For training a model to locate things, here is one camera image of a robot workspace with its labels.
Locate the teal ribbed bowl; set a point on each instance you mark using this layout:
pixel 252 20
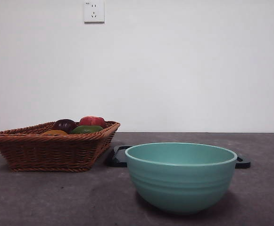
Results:
pixel 181 183

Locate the yellow-brown kiwi fruit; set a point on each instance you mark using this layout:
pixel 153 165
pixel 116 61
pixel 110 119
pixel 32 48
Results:
pixel 55 132

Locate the red apple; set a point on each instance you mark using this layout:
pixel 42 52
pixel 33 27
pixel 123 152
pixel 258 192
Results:
pixel 92 120

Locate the dark rectangular tray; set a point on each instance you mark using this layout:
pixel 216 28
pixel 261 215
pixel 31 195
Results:
pixel 116 160

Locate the green oval fruit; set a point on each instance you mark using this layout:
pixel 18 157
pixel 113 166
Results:
pixel 87 129

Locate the dark purple round fruit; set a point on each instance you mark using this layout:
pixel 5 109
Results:
pixel 64 124

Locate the brown wicker basket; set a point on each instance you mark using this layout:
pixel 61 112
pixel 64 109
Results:
pixel 47 150

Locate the white wall socket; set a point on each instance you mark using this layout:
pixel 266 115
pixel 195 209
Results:
pixel 94 11

